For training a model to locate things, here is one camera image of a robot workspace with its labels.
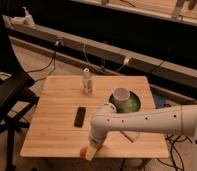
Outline green plate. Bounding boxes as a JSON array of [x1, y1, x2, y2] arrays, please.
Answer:
[[117, 92, 141, 113]]

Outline black chair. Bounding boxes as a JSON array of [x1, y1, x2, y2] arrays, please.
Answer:
[[0, 68, 39, 171]]

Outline orange red pepper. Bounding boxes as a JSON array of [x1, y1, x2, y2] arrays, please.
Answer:
[[80, 147, 88, 158]]

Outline white cup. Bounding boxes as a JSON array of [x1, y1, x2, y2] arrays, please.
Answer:
[[113, 87, 130, 104]]

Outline black floor cables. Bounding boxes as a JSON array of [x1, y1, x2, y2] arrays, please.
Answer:
[[157, 133, 193, 171]]

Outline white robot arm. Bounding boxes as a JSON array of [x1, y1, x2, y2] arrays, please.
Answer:
[[89, 102, 197, 171]]

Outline black remote control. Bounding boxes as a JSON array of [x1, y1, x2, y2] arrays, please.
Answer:
[[74, 107, 86, 127]]

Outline white sponge block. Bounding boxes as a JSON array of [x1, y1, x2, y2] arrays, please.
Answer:
[[122, 131, 140, 142]]

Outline blue object on floor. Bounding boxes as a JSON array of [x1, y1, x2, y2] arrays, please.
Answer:
[[153, 94, 165, 108]]

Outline wooden table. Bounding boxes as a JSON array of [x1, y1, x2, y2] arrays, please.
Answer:
[[20, 75, 169, 158]]

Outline white spray bottle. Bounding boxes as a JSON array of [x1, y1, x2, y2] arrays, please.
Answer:
[[23, 7, 35, 26]]

